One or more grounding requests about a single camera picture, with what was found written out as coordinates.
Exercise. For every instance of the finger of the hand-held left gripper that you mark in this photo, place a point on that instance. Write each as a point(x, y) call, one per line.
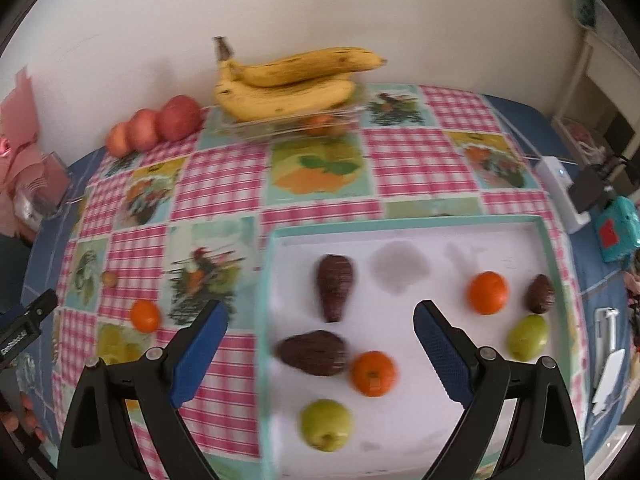
point(35, 310)

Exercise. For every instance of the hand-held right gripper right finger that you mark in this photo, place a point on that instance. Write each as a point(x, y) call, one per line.
point(445, 355)

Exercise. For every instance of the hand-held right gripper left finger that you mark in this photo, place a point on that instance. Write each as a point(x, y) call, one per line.
point(200, 355)

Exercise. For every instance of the white tray with teal rim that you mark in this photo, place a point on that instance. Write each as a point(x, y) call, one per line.
point(390, 340)

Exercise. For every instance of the orange mandarin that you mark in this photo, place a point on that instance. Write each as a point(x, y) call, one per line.
point(373, 372)
point(320, 125)
point(145, 315)
point(487, 292)

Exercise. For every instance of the green apple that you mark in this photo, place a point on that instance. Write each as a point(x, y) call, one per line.
point(527, 337)
point(325, 425)

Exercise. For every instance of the small dark brown avocado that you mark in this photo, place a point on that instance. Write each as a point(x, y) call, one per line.
point(540, 294)

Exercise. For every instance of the large dark brown avocado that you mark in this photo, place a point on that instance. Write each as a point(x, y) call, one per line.
point(314, 352)

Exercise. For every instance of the pear-shaped dark brown avocado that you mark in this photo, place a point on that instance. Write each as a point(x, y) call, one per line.
point(334, 287)

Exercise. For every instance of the brown kiwi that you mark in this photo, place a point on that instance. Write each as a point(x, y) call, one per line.
point(109, 278)

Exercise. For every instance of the clear acrylic napkin holder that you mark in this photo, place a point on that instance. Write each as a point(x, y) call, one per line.
point(47, 185)

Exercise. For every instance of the white plastic sheet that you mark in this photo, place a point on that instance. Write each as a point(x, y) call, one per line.
point(611, 380)

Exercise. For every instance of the pink checkered printed tablecloth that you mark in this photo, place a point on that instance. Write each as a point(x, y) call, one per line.
point(220, 185)

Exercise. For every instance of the red apple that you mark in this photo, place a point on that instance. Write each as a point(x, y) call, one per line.
point(142, 129)
point(180, 117)
point(117, 140)

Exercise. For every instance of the pink paper napkins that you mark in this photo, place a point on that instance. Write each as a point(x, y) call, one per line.
point(20, 115)

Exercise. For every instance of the white power strip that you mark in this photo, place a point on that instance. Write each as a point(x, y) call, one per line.
point(560, 185)

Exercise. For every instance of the teal device with red label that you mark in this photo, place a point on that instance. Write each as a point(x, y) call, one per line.
point(617, 230)

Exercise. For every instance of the black power adapter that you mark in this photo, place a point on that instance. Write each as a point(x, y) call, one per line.
point(587, 190)

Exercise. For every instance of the clear plastic container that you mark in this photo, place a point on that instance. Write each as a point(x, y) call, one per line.
point(250, 127)

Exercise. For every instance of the yellow banana bunch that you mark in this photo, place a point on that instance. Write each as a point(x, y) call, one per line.
point(280, 85)

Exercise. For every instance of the white wooden shelf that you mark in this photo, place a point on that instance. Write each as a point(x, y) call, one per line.
point(600, 90)

